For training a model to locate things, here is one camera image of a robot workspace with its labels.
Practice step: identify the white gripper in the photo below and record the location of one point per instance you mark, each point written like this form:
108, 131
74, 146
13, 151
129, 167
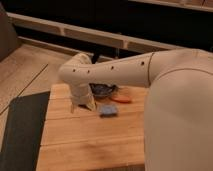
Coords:
82, 95

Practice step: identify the dark floor mat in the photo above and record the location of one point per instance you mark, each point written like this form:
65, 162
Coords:
23, 132

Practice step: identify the white wall rail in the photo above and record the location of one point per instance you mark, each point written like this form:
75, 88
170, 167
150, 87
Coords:
89, 35

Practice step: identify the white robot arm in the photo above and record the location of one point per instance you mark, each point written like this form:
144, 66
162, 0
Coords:
178, 111

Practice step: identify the wooden board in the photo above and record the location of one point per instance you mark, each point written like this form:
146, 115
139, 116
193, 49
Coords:
84, 141

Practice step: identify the blue sponge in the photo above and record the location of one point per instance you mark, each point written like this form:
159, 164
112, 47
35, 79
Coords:
108, 110

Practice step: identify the dark bowl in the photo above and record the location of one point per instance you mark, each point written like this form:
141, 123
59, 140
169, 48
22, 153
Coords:
102, 90

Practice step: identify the black bracket under rail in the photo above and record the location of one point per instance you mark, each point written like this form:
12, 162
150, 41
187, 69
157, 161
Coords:
95, 57

